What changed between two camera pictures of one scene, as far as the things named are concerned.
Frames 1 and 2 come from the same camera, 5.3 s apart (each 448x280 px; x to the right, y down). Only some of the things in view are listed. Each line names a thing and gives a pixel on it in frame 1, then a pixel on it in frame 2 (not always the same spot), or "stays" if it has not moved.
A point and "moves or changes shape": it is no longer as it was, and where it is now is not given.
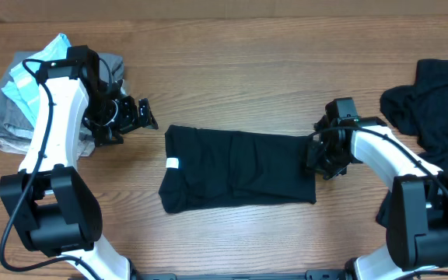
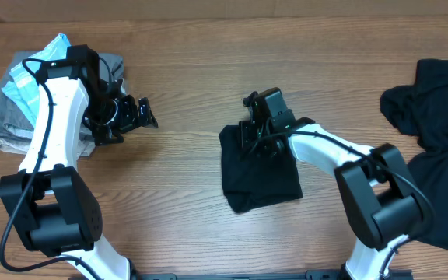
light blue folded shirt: x=24 y=85 stays
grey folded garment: x=7 y=119 stays
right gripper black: x=312 y=148 → x=244 y=127
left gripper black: x=131 y=119 stays
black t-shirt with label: x=203 y=167 moves or changes shape
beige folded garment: x=21 y=146 stays
